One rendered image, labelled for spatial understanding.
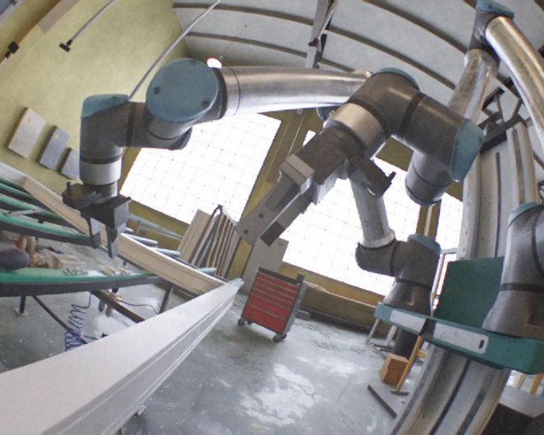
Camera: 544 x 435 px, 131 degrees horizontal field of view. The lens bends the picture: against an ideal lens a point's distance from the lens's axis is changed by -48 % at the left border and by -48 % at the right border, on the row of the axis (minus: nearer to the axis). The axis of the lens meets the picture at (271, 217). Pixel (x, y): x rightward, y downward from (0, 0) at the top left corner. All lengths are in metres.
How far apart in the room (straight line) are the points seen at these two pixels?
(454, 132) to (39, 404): 0.45
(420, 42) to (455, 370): 8.21
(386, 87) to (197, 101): 0.27
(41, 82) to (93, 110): 6.90
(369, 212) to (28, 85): 7.19
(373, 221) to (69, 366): 0.86
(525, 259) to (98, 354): 0.62
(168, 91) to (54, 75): 7.23
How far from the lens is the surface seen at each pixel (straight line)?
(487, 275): 0.80
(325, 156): 0.28
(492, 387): 0.77
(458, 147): 0.35
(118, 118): 0.45
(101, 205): 0.52
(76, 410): 0.16
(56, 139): 7.62
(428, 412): 0.97
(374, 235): 0.89
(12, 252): 0.46
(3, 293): 0.47
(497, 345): 0.55
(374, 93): 0.37
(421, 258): 0.87
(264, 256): 7.05
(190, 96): 0.32
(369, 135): 0.34
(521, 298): 0.54
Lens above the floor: 1.05
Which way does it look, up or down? 11 degrees up
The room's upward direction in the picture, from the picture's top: 21 degrees clockwise
